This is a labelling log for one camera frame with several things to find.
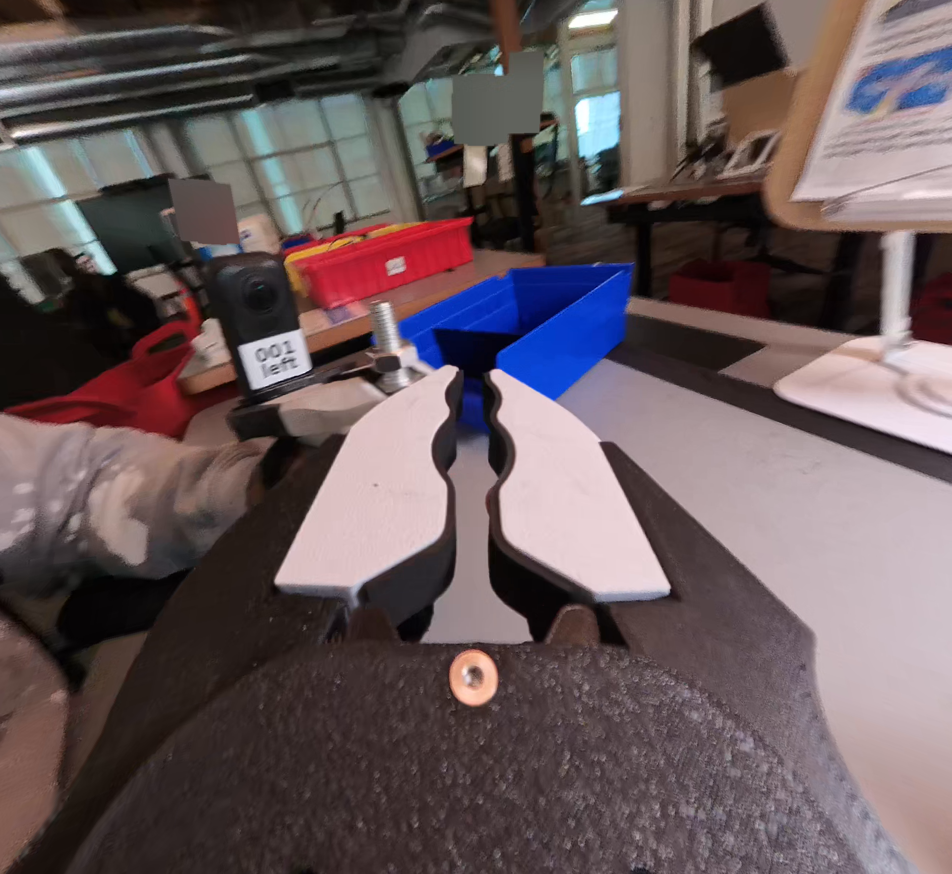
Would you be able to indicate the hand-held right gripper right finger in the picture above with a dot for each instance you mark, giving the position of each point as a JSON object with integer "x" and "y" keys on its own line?
{"x": 573, "y": 509}

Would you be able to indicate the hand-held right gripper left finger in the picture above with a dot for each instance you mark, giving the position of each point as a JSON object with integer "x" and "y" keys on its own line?
{"x": 372, "y": 495}

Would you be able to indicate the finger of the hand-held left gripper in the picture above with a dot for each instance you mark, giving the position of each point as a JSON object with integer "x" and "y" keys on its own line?
{"x": 405, "y": 379}
{"x": 335, "y": 409}

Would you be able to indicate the silver hex nut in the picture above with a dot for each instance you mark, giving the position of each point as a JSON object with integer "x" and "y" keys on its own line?
{"x": 390, "y": 359}

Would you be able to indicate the silver steel bolt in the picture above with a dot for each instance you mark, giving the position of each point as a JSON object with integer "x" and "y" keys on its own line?
{"x": 384, "y": 327}

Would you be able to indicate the blue plastic bin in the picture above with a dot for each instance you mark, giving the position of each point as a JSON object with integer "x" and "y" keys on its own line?
{"x": 573, "y": 324}

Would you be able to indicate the person's left forearm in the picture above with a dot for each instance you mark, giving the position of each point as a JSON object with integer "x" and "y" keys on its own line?
{"x": 111, "y": 495}

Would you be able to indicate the yellow plastic tote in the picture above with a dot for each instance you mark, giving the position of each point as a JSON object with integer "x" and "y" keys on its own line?
{"x": 297, "y": 268}

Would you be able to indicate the red plastic tote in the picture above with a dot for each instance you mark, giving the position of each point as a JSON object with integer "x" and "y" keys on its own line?
{"x": 372, "y": 272}

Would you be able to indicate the grey table wooden edge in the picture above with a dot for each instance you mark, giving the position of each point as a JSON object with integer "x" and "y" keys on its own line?
{"x": 476, "y": 272}

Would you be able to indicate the dark display screen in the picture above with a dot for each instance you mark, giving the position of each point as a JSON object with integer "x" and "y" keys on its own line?
{"x": 126, "y": 227}

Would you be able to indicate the black standing desk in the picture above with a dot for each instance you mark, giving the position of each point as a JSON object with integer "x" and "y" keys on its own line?
{"x": 524, "y": 182}

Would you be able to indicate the red floor box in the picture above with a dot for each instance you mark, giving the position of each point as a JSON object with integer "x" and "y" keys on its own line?
{"x": 721, "y": 290}

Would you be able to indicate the instruction sheet stand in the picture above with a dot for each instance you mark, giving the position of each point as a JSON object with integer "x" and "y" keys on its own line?
{"x": 855, "y": 383}

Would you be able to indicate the wooden table black legs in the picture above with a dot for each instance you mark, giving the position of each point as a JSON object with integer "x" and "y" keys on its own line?
{"x": 692, "y": 190}

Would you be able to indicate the black board wooden stand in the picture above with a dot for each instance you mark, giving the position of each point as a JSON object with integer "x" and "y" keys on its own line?
{"x": 744, "y": 48}

